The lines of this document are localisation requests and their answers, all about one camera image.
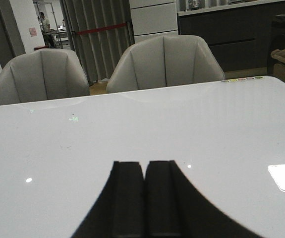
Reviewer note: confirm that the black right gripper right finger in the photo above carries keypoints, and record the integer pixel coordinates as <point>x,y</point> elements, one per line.
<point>176,209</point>

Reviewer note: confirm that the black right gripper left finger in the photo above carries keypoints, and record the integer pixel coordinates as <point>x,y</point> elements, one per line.
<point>118,212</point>

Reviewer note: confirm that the right beige armchair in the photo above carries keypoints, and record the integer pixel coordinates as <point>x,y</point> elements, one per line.
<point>164,61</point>

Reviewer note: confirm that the beige armchair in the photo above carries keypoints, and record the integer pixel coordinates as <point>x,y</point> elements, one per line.
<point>44,74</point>
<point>164,61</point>

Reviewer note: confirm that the coloured sticker strip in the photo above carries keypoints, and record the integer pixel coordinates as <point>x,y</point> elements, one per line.
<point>241,79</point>

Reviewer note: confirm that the left beige armchair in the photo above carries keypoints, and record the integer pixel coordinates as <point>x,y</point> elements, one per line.
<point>44,74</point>

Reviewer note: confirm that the red barrier tape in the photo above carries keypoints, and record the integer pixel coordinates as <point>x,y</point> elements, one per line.
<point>90,31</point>

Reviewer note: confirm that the dark kitchen counter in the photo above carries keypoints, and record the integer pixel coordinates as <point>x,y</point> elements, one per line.
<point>239,35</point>

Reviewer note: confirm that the person in background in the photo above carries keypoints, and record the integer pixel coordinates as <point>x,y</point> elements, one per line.
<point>46,28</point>

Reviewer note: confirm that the white drawer cabinet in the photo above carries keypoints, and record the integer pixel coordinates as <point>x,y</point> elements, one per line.
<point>151,18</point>

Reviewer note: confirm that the red wall sign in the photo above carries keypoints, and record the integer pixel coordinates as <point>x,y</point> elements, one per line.
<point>33,32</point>

